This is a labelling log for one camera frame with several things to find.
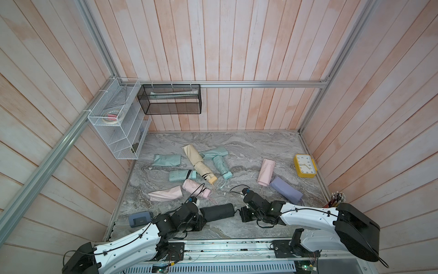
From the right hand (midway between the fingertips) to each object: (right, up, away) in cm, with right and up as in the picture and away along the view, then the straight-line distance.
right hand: (239, 213), depth 85 cm
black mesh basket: (-36, +59, +4) cm, 69 cm away
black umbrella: (-11, +1, -3) cm, 11 cm away
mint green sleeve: (-42, +25, +19) cm, 53 cm away
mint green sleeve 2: (-14, +30, +20) cm, 38 cm away
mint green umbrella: (-8, +22, +13) cm, 27 cm away
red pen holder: (+41, +11, -12) cm, 44 cm away
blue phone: (-48, -1, -4) cm, 48 cm away
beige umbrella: (-19, +19, +12) cm, 30 cm away
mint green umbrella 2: (-32, +17, +11) cm, 38 cm away
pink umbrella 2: (+17, +19, +11) cm, 28 cm away
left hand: (-18, -4, -5) cm, 19 cm away
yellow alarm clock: (+42, +22, +15) cm, 50 cm away
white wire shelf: (-53, +37, -7) cm, 65 cm away
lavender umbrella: (+27, +10, +6) cm, 29 cm away
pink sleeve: (-36, +9, +3) cm, 38 cm away
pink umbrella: (-23, +11, +5) cm, 26 cm away
